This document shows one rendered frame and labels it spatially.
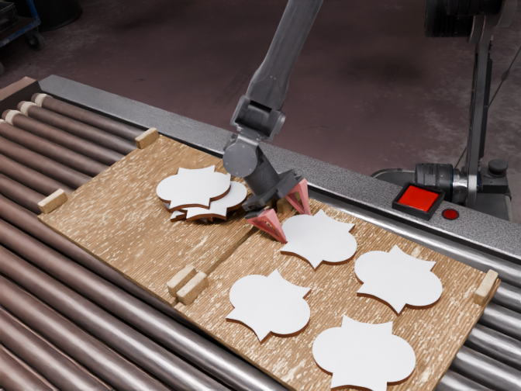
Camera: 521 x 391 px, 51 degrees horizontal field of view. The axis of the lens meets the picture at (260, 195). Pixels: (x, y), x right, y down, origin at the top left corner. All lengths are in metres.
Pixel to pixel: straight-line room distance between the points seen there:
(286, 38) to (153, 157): 0.53
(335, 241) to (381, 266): 0.10
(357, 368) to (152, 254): 0.44
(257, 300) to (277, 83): 0.36
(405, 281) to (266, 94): 0.38
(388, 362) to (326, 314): 0.13
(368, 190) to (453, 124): 1.91
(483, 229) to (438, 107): 2.11
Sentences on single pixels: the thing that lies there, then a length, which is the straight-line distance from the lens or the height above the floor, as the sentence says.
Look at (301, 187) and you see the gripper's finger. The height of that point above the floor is 1.01.
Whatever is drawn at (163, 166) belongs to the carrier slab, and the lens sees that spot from 1.25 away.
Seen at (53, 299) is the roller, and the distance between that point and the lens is 1.08.
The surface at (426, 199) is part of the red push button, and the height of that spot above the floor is 0.93.
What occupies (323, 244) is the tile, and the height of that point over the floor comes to 0.95.
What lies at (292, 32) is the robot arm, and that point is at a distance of 0.87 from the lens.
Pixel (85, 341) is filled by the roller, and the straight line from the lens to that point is 0.98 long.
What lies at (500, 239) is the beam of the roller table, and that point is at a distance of 1.07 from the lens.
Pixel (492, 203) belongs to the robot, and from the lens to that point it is 2.19.
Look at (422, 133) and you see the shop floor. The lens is 2.93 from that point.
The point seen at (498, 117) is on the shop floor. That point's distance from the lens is 3.11.
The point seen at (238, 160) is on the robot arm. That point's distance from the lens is 0.89.
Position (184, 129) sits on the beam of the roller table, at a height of 0.91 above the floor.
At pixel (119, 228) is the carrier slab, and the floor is 0.94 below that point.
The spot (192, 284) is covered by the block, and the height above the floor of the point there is 0.96.
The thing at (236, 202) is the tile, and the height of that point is 0.97.
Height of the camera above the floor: 1.65
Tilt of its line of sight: 40 degrees down
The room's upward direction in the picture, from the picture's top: 9 degrees counter-clockwise
